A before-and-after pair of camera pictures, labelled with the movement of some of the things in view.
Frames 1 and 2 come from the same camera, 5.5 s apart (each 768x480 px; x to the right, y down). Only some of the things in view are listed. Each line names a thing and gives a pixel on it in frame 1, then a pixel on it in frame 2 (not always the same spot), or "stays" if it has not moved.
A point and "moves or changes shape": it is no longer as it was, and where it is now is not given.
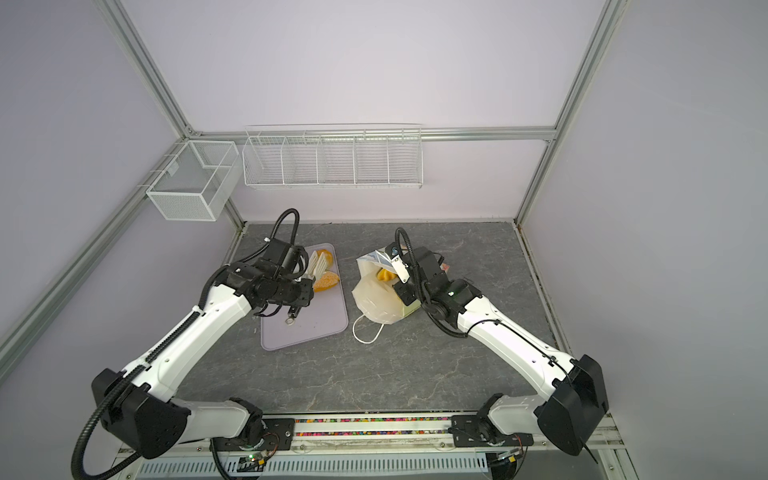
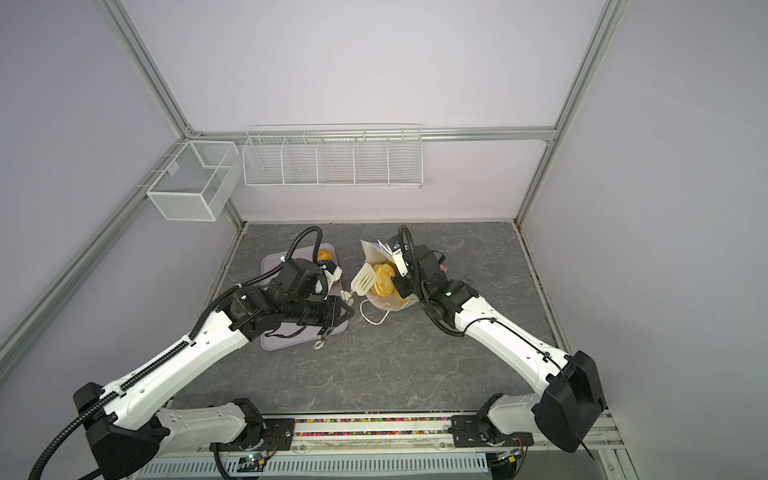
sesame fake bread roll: x=327 y=256 stays
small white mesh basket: x=203 y=183 stays
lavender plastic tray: x=326 y=314 stays
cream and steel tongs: x=316 y=267 moves or changes shape
